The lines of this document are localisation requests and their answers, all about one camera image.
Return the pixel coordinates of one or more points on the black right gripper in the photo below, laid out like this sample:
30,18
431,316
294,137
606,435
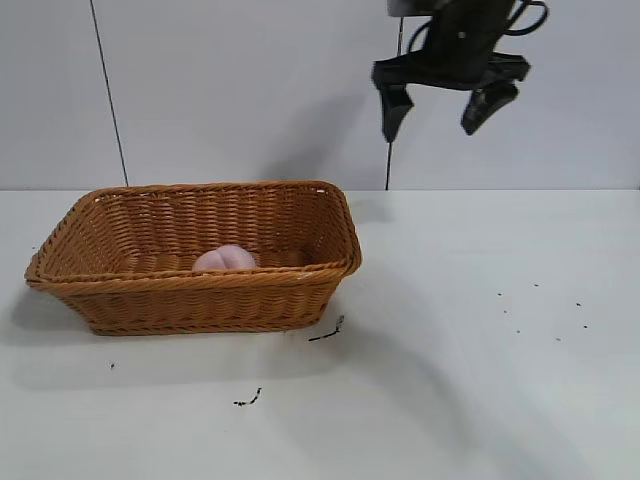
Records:
460,45

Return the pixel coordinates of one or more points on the brown wicker basket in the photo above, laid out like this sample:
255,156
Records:
200,300

